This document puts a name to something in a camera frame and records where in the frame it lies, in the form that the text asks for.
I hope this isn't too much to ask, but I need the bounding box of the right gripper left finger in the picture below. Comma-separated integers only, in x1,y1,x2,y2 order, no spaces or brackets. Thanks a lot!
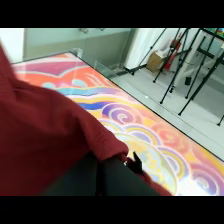
42,153,100,197

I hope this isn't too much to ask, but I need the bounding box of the dark red T-shirt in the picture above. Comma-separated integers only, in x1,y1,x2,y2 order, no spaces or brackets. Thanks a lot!
0,41,173,197

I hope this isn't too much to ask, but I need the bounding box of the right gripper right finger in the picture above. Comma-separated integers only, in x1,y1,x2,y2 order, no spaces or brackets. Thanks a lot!
100,155,161,197

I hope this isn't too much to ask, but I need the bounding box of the black tripod stand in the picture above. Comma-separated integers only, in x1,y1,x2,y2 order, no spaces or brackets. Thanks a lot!
159,28,224,127
125,28,192,84

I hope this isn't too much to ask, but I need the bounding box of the brown cardboard box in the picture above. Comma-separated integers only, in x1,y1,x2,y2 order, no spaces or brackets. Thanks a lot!
145,49,168,73

